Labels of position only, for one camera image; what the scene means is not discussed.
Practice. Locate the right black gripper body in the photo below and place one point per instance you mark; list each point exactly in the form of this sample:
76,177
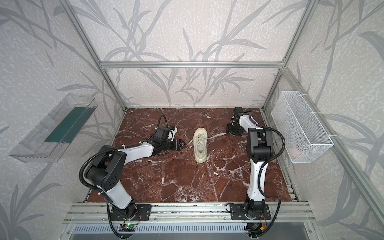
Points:
235,128

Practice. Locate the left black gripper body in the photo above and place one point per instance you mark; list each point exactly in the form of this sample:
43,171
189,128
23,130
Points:
176,144

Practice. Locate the cream white sneaker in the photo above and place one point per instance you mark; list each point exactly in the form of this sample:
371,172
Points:
200,145

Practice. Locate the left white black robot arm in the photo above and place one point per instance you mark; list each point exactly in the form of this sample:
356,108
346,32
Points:
103,171

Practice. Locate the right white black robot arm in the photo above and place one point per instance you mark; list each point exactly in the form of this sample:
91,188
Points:
260,152

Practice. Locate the pink object in basket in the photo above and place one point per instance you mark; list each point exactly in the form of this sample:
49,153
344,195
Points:
295,153

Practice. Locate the green lit circuit board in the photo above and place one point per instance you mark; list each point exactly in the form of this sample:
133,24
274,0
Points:
125,228

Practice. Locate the right wiring connector bundle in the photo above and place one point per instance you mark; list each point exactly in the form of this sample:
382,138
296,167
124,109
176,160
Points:
255,227

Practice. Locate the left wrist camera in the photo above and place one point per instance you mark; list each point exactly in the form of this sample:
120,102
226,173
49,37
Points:
172,132

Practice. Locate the white wire mesh basket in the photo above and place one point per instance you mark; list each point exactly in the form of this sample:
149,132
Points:
301,127

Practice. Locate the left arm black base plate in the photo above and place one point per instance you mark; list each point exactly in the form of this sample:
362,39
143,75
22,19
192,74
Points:
137,212

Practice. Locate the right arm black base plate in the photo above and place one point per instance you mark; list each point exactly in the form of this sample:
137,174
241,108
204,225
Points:
242,212

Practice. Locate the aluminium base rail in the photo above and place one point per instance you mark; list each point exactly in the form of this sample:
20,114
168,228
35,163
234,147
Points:
292,219

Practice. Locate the clear plastic wall bin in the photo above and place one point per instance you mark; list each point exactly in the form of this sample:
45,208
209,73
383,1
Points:
48,141

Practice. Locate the aluminium frame cage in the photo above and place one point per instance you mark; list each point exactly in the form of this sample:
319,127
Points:
372,197

